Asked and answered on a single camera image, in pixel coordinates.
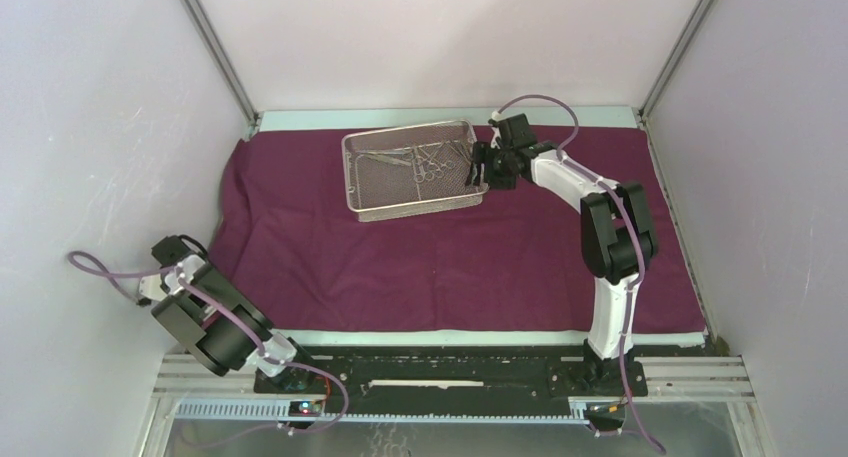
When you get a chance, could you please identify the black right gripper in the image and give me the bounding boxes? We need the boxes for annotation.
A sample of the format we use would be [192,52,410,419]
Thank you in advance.
[464,141,518,191]

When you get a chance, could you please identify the metal mesh instrument tray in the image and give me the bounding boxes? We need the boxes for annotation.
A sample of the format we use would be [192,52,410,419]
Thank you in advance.
[341,120,488,223]

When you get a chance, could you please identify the magenta surgical wrap cloth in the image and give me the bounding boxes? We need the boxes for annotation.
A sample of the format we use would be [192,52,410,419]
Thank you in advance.
[209,125,708,336]

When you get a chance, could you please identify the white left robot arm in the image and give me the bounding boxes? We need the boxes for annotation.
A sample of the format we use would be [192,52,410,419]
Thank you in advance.
[151,235,316,394]

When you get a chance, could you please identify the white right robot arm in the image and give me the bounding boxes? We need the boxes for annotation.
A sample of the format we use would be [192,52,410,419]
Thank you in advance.
[466,112,658,395]

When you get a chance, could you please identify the steel surgical scissors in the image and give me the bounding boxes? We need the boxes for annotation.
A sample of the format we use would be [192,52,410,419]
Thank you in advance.
[412,147,457,183]

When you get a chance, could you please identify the steel surgical forceps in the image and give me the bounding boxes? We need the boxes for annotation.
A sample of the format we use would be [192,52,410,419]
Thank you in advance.
[353,145,430,167]

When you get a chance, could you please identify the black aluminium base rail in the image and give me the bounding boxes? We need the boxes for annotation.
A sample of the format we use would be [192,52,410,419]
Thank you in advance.
[139,350,770,436]

